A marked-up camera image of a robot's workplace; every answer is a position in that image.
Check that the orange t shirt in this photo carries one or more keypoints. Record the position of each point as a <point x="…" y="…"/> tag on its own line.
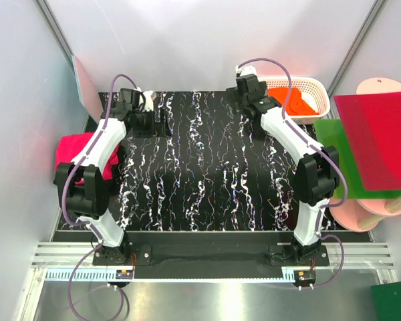
<point x="296" y="105"/>

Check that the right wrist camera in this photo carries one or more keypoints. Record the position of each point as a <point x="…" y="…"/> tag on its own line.
<point x="245" y="70"/>

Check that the pink wooden stand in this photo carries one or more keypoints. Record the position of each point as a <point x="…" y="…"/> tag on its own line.
<point x="362" y="215"/>

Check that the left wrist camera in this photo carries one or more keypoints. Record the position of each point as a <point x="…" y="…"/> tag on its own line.
<point x="147" y="103"/>

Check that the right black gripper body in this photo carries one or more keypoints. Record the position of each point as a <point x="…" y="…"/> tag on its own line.
<point x="232" y="95"/>

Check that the red plastic board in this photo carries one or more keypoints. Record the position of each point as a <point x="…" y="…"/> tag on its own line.
<point x="372" y="124"/>

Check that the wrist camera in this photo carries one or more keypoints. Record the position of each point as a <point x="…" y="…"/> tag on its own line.
<point x="147" y="103"/>
<point x="245" y="70"/>

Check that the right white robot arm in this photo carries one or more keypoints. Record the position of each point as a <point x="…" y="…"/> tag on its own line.
<point x="316" y="176"/>

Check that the dark green board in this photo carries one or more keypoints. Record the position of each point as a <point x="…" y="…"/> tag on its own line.
<point x="387" y="301"/>

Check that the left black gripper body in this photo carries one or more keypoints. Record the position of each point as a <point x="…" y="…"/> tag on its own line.
<point x="145" y="124"/>

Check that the white plastic basket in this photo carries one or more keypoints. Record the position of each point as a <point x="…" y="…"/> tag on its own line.
<point x="312" y="91"/>

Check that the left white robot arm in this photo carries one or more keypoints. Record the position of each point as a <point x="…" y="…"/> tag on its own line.
<point x="82" y="184"/>

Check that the folded pink t shirt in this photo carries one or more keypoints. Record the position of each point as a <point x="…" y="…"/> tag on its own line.
<point x="70" y="146"/>

